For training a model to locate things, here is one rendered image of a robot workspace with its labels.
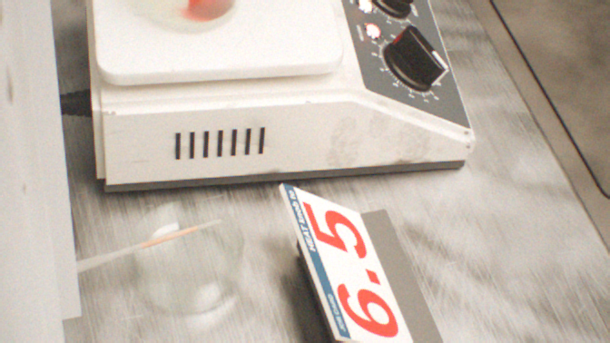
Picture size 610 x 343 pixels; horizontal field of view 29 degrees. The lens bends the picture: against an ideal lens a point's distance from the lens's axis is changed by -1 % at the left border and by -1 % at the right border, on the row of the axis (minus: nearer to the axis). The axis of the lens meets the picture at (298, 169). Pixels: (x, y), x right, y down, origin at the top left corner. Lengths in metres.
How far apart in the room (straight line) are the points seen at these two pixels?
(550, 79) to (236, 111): 0.74
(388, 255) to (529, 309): 0.08
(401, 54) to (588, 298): 0.16
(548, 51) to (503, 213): 0.69
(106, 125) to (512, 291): 0.22
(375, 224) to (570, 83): 0.70
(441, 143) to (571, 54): 0.71
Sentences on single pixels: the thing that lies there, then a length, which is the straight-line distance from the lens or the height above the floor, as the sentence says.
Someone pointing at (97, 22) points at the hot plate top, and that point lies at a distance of 0.59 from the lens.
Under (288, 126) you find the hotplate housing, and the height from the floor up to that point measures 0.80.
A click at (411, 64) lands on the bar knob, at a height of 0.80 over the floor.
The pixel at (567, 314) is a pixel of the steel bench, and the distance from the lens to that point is 0.61.
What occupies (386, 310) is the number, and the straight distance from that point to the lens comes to 0.58.
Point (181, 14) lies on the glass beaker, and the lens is 0.57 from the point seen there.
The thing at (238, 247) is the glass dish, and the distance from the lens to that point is 0.59.
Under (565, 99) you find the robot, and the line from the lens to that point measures 1.27.
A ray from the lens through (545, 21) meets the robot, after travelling 1.35.
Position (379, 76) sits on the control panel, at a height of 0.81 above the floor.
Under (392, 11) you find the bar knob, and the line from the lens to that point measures 0.66.
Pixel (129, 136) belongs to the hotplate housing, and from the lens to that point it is 0.58.
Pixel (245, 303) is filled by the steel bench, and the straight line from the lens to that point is 0.59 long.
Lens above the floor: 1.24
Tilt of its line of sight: 50 degrees down
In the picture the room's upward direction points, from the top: 7 degrees clockwise
